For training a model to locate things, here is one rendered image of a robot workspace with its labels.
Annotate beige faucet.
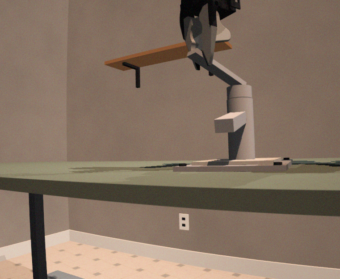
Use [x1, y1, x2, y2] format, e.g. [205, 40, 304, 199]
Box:
[187, 48, 281, 165]

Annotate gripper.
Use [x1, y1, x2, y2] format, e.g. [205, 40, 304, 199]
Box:
[180, 0, 240, 66]

